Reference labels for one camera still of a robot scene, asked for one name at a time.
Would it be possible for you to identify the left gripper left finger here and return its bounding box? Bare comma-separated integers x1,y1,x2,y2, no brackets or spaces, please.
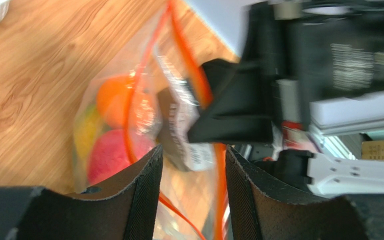
0,145,163,240

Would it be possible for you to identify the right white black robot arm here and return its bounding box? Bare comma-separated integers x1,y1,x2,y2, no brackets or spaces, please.
187,0,384,198

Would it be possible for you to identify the fake orange fruit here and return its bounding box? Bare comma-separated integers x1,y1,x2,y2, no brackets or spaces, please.
96,75,134,129

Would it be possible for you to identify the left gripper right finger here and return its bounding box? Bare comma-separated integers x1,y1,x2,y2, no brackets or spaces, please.
226,147,384,240

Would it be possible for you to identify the fake yellow green fruit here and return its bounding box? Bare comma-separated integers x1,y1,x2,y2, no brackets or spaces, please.
73,104,104,160

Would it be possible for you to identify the fake red apple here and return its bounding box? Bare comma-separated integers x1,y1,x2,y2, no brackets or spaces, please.
87,129,155,186

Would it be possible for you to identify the clear orange zip bag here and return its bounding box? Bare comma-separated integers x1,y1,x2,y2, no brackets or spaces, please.
72,0,227,240

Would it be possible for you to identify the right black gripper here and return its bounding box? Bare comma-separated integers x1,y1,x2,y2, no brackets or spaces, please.
187,0,384,144

